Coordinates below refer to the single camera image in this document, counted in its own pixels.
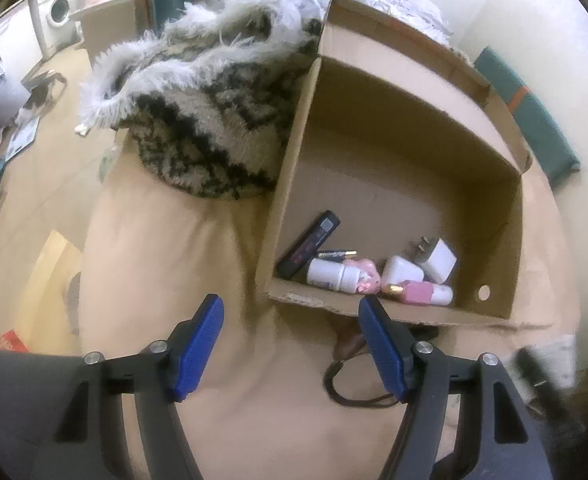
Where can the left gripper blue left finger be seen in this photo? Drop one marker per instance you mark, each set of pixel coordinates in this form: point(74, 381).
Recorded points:
point(190, 345)

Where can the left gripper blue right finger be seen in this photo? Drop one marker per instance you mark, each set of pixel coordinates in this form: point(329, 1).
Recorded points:
point(390, 344)

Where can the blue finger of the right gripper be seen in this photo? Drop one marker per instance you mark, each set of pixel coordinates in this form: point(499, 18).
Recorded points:
point(548, 395)

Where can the white pill bottle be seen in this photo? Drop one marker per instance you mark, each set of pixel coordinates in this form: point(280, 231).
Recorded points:
point(332, 276)

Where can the white USB wall charger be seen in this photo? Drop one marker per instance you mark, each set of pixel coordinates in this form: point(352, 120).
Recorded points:
point(435, 258)

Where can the pink plush toy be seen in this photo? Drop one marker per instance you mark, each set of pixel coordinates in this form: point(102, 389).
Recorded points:
point(369, 281)

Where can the pink bottle with gold cap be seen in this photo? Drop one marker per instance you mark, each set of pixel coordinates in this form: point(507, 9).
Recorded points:
point(420, 293)

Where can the black and gold pen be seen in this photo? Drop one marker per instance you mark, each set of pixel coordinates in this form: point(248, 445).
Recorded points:
point(337, 255)

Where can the tan bed sheet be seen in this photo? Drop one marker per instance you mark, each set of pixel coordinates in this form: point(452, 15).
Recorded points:
point(154, 252)

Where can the black remote control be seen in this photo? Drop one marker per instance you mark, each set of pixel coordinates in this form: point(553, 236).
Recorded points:
point(307, 245)

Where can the brown cardboard box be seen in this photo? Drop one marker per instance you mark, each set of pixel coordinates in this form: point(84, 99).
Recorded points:
point(393, 134)

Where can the teal cushion with orange stripe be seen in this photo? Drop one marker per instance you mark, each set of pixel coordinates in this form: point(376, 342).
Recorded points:
point(544, 136)

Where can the black and white shaggy blanket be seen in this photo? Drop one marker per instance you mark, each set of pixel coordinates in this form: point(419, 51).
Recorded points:
point(210, 101)

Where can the white washing machine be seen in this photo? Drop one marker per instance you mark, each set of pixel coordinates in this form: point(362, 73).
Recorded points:
point(54, 27)

